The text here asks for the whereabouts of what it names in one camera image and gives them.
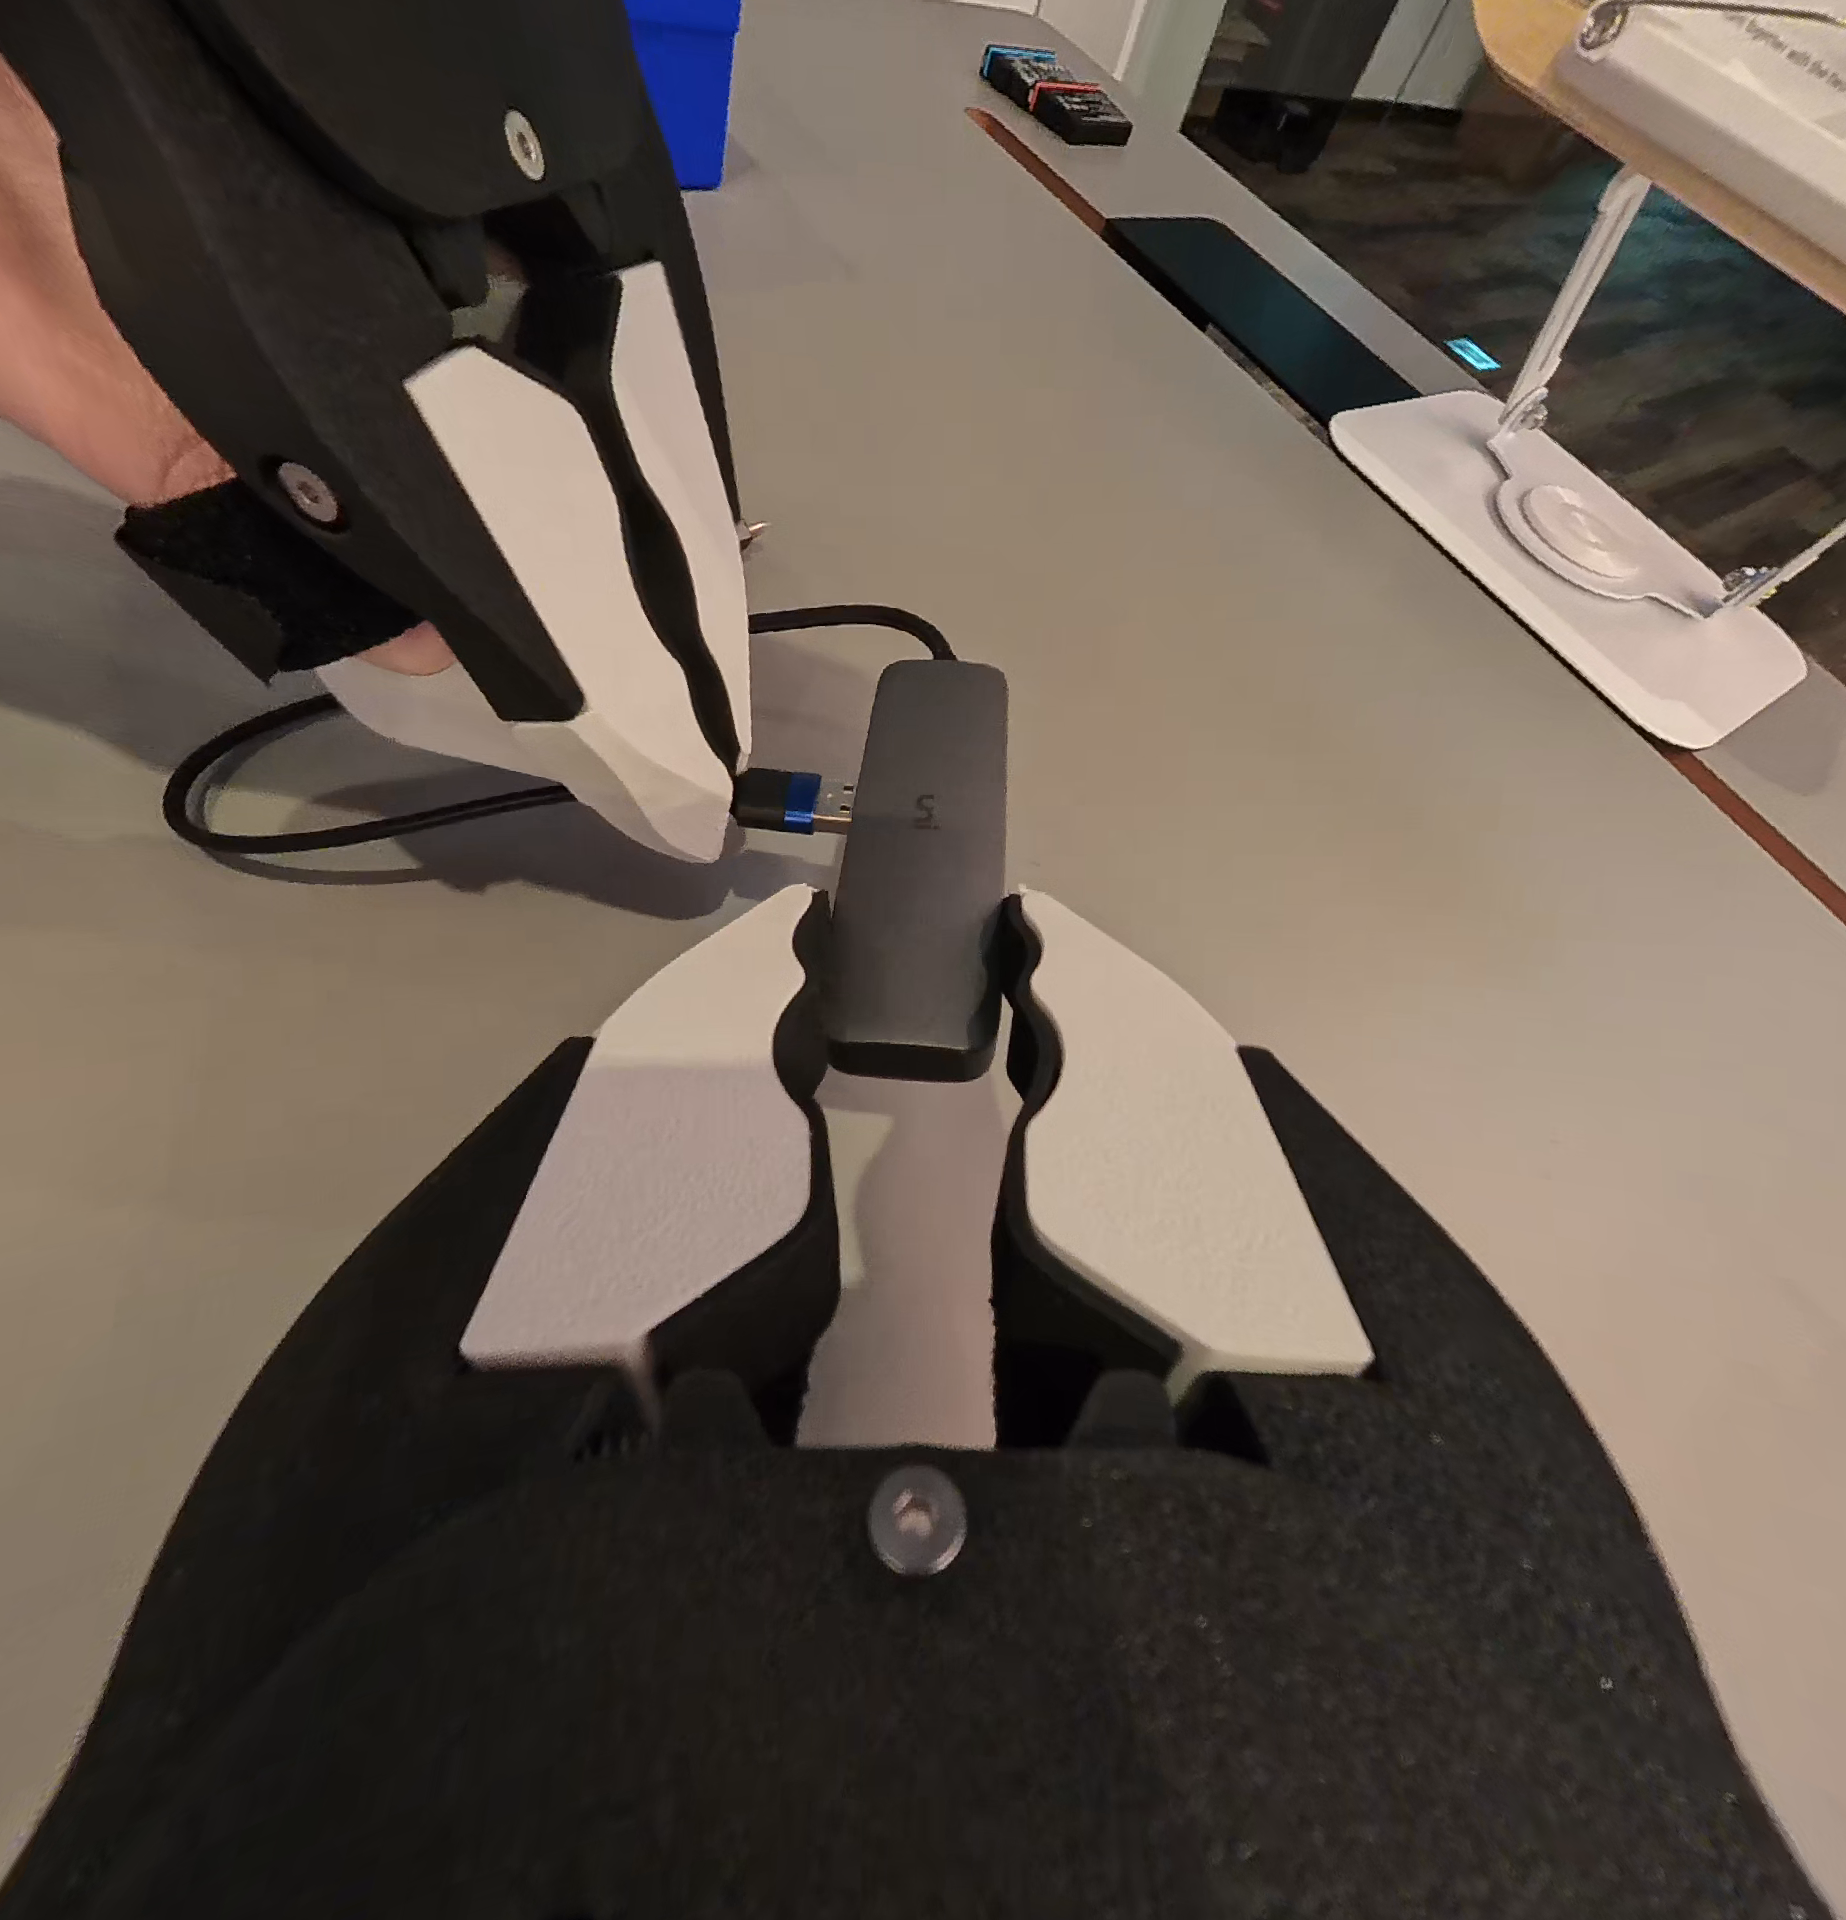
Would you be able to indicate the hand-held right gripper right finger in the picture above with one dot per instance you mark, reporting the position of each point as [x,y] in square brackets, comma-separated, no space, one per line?
[1177,1186]

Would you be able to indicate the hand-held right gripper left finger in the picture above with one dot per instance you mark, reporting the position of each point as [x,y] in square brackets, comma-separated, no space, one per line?
[667,1186]

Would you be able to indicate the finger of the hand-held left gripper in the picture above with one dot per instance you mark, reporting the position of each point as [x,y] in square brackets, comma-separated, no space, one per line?
[676,405]
[518,495]

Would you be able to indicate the blue plastic bin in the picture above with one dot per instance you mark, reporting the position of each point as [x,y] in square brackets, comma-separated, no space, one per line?
[697,90]

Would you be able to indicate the grey usb hub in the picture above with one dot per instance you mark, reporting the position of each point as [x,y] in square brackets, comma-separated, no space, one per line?
[916,900]

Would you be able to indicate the person's left hand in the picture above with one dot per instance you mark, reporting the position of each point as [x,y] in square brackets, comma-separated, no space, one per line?
[55,330]

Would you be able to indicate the small black box blue label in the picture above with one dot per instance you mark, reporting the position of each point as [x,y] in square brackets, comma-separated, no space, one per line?
[1022,65]

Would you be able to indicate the small black box red label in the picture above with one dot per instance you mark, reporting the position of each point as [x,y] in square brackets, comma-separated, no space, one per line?
[1082,116]

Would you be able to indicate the black phone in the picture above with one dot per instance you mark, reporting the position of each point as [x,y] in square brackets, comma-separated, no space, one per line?
[1253,315]

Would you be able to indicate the dark cabinet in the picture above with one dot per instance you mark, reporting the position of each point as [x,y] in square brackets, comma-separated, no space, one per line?
[1277,75]

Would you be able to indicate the wooden document stand white base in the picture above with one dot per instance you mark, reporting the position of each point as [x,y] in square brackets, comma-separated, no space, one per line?
[1432,466]

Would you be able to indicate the printed instruction sheet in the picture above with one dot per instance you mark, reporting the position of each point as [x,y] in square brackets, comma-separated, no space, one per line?
[1808,60]

